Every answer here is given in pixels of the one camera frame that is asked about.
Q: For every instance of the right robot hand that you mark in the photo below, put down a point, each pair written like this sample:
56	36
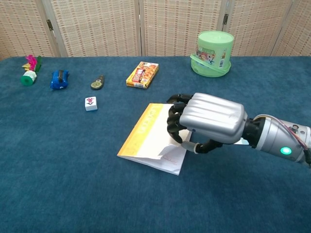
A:
213	119

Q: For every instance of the light blue tasselled bookmark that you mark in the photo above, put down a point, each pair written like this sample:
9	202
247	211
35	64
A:
244	142

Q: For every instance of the yellow white paper booklet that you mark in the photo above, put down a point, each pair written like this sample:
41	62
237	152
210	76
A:
145	136

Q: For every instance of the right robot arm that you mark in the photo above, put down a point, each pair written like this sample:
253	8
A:
272	138

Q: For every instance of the dark blue carpeted table surface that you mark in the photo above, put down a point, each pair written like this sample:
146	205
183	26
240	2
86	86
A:
73	170

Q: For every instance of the green plastic bucket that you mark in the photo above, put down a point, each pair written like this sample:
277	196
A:
213	55

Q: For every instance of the yellow snack box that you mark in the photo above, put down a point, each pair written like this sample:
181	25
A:
142	75

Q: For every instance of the white mahjong tile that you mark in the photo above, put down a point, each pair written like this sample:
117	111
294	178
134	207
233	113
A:
91	104

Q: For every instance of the woven folding screen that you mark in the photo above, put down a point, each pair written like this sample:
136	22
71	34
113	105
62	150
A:
97	26

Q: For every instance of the colourful feather shuttlecock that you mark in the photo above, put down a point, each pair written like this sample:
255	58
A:
28	78

